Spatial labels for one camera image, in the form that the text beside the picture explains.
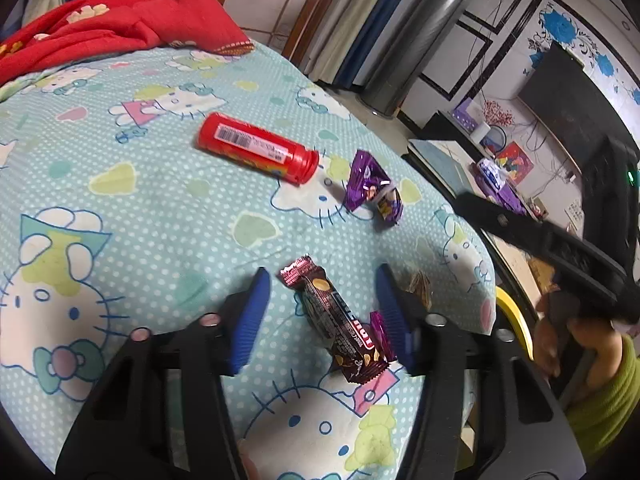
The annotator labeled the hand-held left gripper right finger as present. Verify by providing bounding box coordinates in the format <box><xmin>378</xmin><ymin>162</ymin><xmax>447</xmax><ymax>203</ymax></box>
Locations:
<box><xmin>375</xmin><ymin>262</ymin><xmax>588</xmax><ymax>480</ymax></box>

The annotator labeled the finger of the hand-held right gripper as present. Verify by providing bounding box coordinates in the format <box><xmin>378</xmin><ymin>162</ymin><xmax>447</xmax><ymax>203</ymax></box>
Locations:
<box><xmin>452</xmin><ymin>192</ymin><xmax>566</xmax><ymax>266</ymax></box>

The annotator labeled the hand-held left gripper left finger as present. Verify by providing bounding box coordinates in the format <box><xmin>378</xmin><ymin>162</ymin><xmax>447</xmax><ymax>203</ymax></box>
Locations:
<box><xmin>55</xmin><ymin>266</ymin><xmax>273</xmax><ymax>480</ymax></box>

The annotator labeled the brown chocolate bar wrapper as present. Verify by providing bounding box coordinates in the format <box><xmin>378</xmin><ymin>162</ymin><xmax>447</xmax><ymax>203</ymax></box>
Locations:
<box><xmin>279</xmin><ymin>255</ymin><xmax>394</xmax><ymax>386</ymax></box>

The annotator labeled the person's right hand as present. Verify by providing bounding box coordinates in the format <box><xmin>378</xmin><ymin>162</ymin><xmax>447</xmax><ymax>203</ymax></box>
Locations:
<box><xmin>532</xmin><ymin>292</ymin><xmax>621</xmax><ymax>379</ymax></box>

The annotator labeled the small brown wrapper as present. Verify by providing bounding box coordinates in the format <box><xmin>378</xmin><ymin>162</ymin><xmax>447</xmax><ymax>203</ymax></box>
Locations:
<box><xmin>402</xmin><ymin>268</ymin><xmax>434</xmax><ymax>311</ymax></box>

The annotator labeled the colourful picture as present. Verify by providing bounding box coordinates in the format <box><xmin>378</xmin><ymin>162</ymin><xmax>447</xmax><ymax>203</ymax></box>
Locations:
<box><xmin>495</xmin><ymin>140</ymin><xmax>532</xmax><ymax>186</ymax></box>

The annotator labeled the white coffee table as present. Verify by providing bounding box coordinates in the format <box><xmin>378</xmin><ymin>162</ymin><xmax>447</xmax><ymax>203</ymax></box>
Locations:
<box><xmin>406</xmin><ymin>138</ymin><xmax>562</xmax><ymax>322</ymax></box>

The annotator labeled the round desk ornament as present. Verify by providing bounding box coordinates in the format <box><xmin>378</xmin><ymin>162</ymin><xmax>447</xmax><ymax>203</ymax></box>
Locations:
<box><xmin>483</xmin><ymin>124</ymin><xmax>507</xmax><ymax>154</ymax></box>

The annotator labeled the red flower decoration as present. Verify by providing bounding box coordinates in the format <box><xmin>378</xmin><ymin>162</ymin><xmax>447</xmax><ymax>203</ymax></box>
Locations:
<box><xmin>482</xmin><ymin>99</ymin><xmax>516</xmax><ymax>126</ymax></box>

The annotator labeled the purple box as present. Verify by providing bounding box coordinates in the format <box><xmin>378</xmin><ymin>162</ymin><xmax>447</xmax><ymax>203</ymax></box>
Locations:
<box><xmin>452</xmin><ymin>97</ymin><xmax>479</xmax><ymax>129</ymax></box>

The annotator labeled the dark television stand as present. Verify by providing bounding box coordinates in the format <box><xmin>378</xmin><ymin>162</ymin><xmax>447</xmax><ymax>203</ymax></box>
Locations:
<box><xmin>400</xmin><ymin>109</ymin><xmax>586</xmax><ymax>233</ymax></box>

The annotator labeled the purple snack wrapper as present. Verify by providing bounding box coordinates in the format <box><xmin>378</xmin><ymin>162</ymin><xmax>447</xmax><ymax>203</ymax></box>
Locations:
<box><xmin>344</xmin><ymin>149</ymin><xmax>405</xmax><ymax>227</ymax></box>

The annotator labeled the cartoon cat printed bedsheet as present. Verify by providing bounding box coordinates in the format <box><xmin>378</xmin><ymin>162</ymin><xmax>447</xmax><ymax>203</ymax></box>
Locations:
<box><xmin>0</xmin><ymin>45</ymin><xmax>497</xmax><ymax>480</ymax></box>

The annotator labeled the red cylindrical tube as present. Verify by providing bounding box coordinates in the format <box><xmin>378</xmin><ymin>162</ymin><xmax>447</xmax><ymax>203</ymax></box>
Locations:
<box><xmin>195</xmin><ymin>112</ymin><xmax>321</xmax><ymax>187</ymax></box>

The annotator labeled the silver tower air conditioner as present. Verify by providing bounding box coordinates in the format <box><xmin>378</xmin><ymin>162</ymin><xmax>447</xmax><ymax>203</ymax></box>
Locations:
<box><xmin>361</xmin><ymin>0</ymin><xmax>482</xmax><ymax>120</ymax></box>

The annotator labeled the blue curtain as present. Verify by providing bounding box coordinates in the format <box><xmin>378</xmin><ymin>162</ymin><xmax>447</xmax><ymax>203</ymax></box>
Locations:
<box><xmin>345</xmin><ymin>0</ymin><xmax>432</xmax><ymax>89</ymax></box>

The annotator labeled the grey curtain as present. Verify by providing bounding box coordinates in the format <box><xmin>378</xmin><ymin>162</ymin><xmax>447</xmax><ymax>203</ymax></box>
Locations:
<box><xmin>305</xmin><ymin>0</ymin><xmax>402</xmax><ymax>82</ymax></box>

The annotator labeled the wooden framed glass door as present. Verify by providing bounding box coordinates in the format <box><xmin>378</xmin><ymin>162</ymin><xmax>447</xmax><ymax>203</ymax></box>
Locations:
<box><xmin>207</xmin><ymin>0</ymin><xmax>332</xmax><ymax>62</ymax></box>

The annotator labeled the red blanket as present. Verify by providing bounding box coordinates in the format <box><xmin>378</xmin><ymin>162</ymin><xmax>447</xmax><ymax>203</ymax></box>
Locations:
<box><xmin>0</xmin><ymin>0</ymin><xmax>256</xmax><ymax>87</ymax></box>

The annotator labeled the wall-mounted television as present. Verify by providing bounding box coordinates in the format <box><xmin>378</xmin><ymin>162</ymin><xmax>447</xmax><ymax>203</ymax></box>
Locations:
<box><xmin>517</xmin><ymin>41</ymin><xmax>640</xmax><ymax>177</ymax></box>

